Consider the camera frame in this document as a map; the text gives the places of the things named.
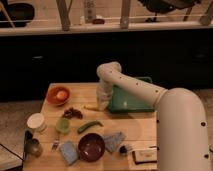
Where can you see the orange fruit in bowl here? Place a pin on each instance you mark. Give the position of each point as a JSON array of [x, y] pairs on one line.
[[61, 95]]

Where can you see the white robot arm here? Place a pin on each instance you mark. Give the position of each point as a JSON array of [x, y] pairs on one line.
[[182, 135]]

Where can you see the white box with label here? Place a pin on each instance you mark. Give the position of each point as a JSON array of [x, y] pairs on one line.
[[146, 155]]

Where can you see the small black white object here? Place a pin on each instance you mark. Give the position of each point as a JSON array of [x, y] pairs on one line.
[[125, 149]]

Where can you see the yellow banana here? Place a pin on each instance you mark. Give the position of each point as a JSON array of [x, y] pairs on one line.
[[93, 108]]

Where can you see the blue grey cloth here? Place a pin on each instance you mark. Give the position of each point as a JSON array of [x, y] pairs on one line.
[[112, 141]]

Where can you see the green plastic cup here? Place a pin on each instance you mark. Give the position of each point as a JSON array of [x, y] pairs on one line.
[[62, 125]]

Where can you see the blue sponge left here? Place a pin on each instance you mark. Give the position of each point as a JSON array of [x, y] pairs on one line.
[[69, 152]]

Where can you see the orange bowl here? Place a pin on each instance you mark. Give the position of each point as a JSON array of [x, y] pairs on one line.
[[51, 95]]

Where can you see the dark maroon bowl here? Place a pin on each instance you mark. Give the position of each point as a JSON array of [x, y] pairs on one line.
[[91, 147]]

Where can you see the white mesh-covered gripper body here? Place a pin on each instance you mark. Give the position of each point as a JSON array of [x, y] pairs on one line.
[[104, 94]]

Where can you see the green plastic tray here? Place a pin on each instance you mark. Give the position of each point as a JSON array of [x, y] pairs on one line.
[[123, 102]]

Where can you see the metal fork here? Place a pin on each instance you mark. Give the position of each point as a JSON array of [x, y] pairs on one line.
[[56, 142]]

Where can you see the metal cup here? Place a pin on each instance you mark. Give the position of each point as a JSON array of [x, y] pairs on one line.
[[33, 147]]

